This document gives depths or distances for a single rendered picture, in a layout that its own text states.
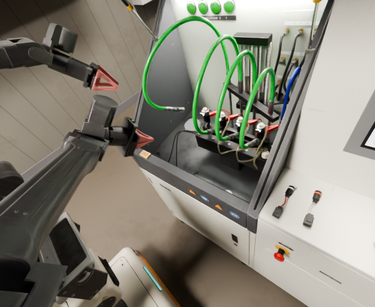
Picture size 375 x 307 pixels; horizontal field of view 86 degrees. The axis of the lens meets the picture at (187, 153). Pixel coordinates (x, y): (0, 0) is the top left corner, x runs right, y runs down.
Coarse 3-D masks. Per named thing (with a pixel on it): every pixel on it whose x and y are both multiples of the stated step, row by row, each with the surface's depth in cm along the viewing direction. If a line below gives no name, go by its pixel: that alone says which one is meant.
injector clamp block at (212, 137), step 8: (200, 136) 92; (208, 136) 91; (216, 136) 90; (200, 144) 97; (208, 144) 92; (216, 144) 88; (224, 144) 86; (232, 144) 85; (256, 144) 82; (264, 144) 81; (272, 144) 80; (216, 152) 93; (232, 152) 85; (240, 152) 81; (248, 152) 80; (224, 160) 94; (232, 160) 90; (240, 160) 86; (256, 160) 79; (264, 160) 76; (240, 168) 94
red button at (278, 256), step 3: (276, 246) 73; (279, 246) 71; (279, 249) 72; (282, 249) 71; (285, 249) 70; (276, 252) 72; (279, 252) 71; (282, 252) 71; (285, 252) 72; (288, 252) 70; (273, 255) 72; (276, 255) 70; (279, 255) 70; (282, 255) 70; (276, 258) 71; (279, 258) 70; (282, 258) 69; (282, 261) 71
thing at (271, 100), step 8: (264, 72) 54; (272, 72) 59; (272, 80) 63; (256, 88) 54; (272, 88) 66; (272, 96) 68; (248, 104) 54; (272, 104) 70; (248, 112) 55; (272, 112) 73; (240, 128) 57; (240, 136) 58; (240, 144) 61; (248, 144) 65
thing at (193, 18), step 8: (192, 16) 65; (200, 16) 67; (176, 24) 64; (208, 24) 70; (168, 32) 64; (216, 32) 73; (160, 40) 64; (224, 48) 78; (152, 56) 66; (224, 56) 82; (144, 72) 68; (144, 80) 70; (144, 88) 71; (144, 96) 74; (152, 104) 77
